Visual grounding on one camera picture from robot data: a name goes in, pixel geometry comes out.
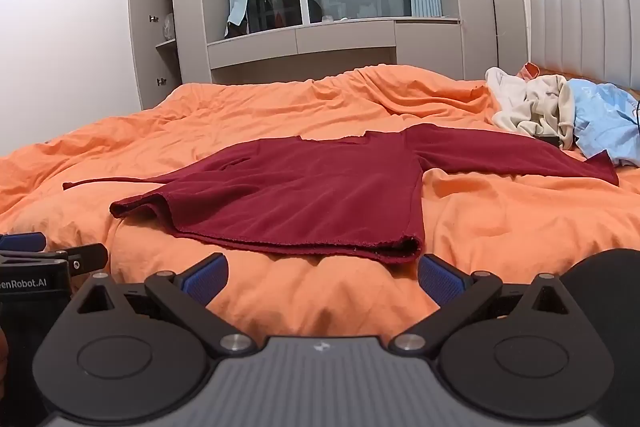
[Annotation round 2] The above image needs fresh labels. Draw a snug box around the dark red shirt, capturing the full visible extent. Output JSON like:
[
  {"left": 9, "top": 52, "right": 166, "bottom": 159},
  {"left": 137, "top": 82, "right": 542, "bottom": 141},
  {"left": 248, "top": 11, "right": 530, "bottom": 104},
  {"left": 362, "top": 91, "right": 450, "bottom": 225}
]
[{"left": 62, "top": 123, "right": 621, "bottom": 267}]

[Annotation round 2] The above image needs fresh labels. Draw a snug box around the grey window cabinet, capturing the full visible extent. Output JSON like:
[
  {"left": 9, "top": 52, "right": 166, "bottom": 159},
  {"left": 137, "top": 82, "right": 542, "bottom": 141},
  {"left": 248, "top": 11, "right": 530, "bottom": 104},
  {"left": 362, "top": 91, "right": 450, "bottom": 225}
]
[{"left": 206, "top": 18, "right": 463, "bottom": 84}]

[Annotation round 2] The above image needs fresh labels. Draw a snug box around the grey open wardrobe door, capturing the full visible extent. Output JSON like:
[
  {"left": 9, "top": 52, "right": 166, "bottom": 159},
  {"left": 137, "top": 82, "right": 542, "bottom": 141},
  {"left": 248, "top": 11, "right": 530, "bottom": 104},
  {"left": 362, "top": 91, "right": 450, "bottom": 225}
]
[{"left": 127, "top": 0, "right": 171, "bottom": 110}]

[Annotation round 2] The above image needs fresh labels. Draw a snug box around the grey padded wooden headboard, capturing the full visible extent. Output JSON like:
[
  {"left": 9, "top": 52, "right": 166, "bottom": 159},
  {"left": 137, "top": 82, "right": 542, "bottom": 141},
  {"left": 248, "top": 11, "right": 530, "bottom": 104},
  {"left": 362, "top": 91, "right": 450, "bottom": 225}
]
[{"left": 529, "top": 0, "right": 640, "bottom": 94}]

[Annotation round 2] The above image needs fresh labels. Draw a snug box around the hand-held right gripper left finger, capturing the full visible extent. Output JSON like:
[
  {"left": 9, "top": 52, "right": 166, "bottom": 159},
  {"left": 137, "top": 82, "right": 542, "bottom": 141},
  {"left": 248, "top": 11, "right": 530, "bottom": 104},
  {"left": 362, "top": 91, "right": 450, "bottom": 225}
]
[{"left": 72, "top": 252, "right": 258, "bottom": 356}]

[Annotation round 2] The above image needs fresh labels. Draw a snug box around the orange blanket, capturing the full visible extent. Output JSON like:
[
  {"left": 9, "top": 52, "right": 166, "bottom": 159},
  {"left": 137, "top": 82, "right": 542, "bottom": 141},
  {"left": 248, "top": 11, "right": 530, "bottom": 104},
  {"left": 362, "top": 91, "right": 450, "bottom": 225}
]
[{"left": 0, "top": 63, "right": 640, "bottom": 343}]

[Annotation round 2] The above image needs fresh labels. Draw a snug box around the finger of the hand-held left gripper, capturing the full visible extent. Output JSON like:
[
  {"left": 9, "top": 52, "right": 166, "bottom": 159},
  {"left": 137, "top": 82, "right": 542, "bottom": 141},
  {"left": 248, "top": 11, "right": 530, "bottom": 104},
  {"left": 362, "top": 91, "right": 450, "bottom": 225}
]
[
  {"left": 0, "top": 233, "right": 47, "bottom": 254},
  {"left": 65, "top": 243, "right": 109, "bottom": 279}
]

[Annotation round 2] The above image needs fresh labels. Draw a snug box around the light blue garment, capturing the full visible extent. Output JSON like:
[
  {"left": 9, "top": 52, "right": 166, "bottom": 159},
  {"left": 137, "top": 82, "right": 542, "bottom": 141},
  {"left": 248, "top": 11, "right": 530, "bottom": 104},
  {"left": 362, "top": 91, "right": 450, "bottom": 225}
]
[{"left": 567, "top": 78, "right": 640, "bottom": 168}]

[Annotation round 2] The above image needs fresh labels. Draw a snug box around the cream garment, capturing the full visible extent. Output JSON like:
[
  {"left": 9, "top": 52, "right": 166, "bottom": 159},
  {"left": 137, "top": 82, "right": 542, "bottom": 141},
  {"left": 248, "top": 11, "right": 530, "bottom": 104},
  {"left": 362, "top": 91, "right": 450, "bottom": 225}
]
[{"left": 492, "top": 74, "right": 577, "bottom": 151}]

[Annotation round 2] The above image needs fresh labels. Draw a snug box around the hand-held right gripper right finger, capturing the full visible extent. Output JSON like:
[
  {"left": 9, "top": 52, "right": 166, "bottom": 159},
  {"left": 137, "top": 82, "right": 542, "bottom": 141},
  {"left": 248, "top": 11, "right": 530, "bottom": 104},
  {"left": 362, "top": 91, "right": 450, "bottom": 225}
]
[{"left": 390, "top": 253, "right": 573, "bottom": 356}]

